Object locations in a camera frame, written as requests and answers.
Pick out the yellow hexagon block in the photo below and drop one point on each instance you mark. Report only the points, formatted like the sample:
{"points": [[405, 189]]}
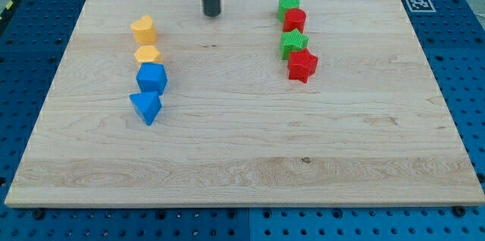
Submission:
{"points": [[148, 54]]}

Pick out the yellow heart block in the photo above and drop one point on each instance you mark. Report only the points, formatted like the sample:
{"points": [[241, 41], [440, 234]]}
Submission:
{"points": [[144, 31]]}

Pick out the blue triangle block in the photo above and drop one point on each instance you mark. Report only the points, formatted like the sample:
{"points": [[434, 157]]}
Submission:
{"points": [[146, 105]]}

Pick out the blue pentagon block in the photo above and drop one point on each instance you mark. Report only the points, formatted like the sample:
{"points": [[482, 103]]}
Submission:
{"points": [[152, 77]]}

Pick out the black bolt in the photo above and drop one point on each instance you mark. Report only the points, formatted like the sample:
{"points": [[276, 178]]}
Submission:
{"points": [[38, 214], [459, 211]]}

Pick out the black bolt front right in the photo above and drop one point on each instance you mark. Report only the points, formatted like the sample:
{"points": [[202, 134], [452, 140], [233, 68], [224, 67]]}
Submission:
{"points": [[459, 211]]}

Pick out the white fiducial marker tag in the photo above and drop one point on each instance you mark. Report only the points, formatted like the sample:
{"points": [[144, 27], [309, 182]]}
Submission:
{"points": [[420, 6]]}

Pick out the green cylinder block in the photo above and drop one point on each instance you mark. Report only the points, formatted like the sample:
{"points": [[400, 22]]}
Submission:
{"points": [[284, 6]]}

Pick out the light wooden board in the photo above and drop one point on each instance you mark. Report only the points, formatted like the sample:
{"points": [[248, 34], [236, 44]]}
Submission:
{"points": [[369, 129]]}

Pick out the red cylinder block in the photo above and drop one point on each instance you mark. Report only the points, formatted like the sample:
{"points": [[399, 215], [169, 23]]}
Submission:
{"points": [[294, 19]]}

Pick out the green star block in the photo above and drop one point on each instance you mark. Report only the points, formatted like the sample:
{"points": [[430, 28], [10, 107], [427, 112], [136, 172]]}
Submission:
{"points": [[292, 41]]}

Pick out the black bolt front left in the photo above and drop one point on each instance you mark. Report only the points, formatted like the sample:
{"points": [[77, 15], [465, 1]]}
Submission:
{"points": [[38, 214]]}

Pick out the red star block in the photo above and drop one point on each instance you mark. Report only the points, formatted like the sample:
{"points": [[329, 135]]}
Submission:
{"points": [[301, 65]]}

